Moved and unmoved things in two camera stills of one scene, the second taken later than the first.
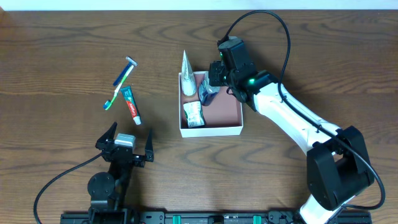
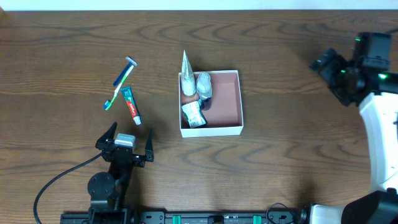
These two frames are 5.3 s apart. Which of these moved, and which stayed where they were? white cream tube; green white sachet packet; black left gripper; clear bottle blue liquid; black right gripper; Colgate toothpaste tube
Moved: black right gripper; clear bottle blue liquid
Stayed: black left gripper; white cream tube; green white sachet packet; Colgate toothpaste tube
